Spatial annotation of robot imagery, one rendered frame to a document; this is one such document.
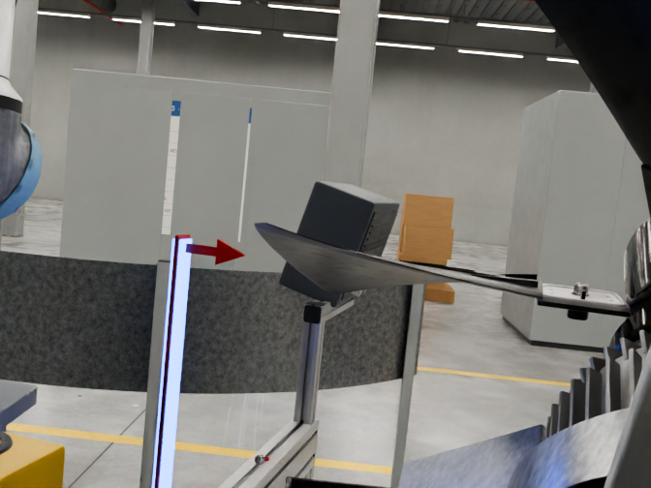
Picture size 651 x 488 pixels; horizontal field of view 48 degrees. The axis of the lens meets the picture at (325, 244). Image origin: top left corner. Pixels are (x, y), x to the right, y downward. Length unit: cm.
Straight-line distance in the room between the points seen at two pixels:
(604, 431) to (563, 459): 3
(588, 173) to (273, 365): 478
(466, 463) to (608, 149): 631
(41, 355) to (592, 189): 529
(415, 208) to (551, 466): 825
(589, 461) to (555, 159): 636
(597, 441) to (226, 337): 202
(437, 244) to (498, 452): 811
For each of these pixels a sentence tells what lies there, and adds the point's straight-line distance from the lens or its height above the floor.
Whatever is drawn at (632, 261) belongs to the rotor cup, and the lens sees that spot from 64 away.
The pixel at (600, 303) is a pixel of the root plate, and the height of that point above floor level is 118.
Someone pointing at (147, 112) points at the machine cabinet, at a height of 172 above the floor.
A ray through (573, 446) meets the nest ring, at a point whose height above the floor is 112.
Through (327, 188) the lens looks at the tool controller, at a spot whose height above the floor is 124.
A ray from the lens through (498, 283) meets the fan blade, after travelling 57.
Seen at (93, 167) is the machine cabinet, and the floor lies 119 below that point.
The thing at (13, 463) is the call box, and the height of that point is 107.
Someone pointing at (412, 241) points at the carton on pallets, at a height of 68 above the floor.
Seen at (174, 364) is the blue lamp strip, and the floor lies 107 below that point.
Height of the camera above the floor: 125
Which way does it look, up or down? 5 degrees down
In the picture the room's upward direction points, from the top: 6 degrees clockwise
